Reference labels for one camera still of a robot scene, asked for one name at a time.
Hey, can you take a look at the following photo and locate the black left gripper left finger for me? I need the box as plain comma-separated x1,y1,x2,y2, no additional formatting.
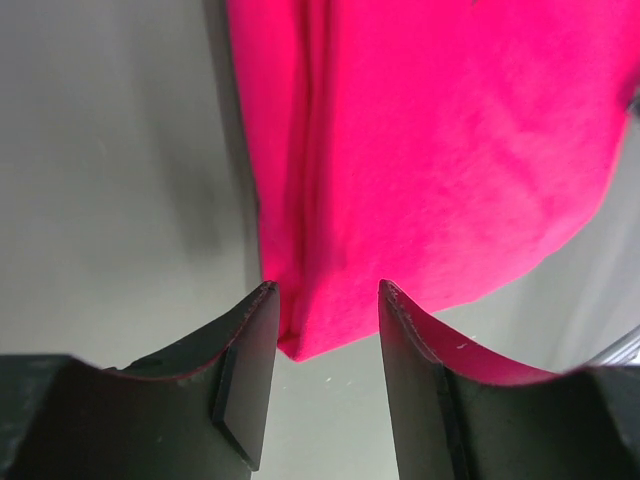
1,282,279,479

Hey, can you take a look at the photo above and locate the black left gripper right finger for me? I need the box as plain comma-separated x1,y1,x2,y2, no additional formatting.
378,280,639,479

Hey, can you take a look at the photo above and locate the aluminium frame rail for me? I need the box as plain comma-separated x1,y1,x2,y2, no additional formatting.
588,327,639,366

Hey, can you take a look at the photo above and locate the red t-shirt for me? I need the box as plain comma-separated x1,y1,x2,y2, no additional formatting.
227,1,639,362

